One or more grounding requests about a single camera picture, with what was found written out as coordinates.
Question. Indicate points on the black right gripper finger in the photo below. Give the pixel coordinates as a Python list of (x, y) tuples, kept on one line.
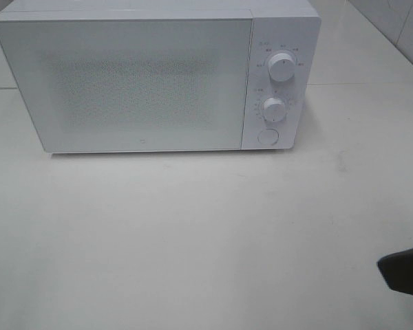
[(397, 271)]

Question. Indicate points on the white round door button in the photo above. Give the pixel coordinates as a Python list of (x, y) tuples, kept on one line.
[(268, 137)]

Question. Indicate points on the white microwave door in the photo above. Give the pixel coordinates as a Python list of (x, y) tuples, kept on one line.
[(116, 86)]

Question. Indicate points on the white microwave oven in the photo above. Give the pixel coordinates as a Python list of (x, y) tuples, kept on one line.
[(276, 25)]

